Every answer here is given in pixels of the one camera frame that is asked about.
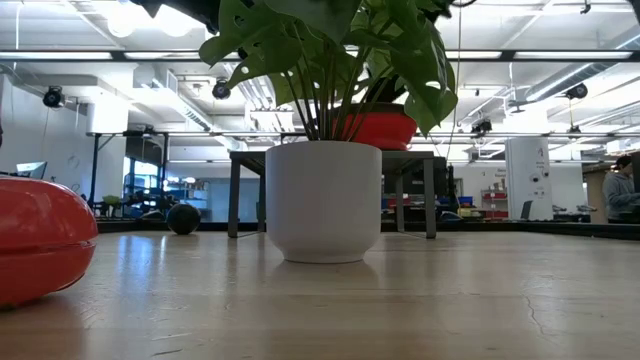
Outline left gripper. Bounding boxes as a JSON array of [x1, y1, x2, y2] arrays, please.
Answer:
[[129, 0, 224, 34]]

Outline dark round plum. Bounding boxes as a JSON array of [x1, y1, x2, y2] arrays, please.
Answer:
[[166, 202, 202, 236]]

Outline red colander grey rim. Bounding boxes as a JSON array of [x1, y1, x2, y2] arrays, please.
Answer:
[[331, 102, 419, 152]]

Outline red plastic tomato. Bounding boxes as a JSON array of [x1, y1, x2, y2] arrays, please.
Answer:
[[0, 176, 100, 308]]

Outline green monstera plant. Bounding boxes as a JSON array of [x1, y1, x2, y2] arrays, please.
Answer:
[[198, 0, 459, 142]]

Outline white plant pot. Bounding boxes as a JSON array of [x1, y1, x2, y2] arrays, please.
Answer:
[[264, 140, 384, 265]]

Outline small tilted monitor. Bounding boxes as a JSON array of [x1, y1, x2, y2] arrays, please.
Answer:
[[15, 160, 49, 180]]

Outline black overhead rig beam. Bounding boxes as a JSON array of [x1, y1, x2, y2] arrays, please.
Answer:
[[0, 48, 640, 63]]

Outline red storage shelf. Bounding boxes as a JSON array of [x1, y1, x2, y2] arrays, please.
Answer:
[[480, 188, 509, 219]]

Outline white column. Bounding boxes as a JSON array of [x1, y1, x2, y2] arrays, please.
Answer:
[[504, 137, 554, 222]]

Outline person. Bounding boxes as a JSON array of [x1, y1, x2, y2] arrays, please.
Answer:
[[602, 154, 640, 225]]

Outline black metal gantry frame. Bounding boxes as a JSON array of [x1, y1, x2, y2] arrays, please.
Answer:
[[85, 130, 640, 209]]

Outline black aluminium table frame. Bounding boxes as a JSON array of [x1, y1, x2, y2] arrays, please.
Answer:
[[97, 219, 640, 241]]

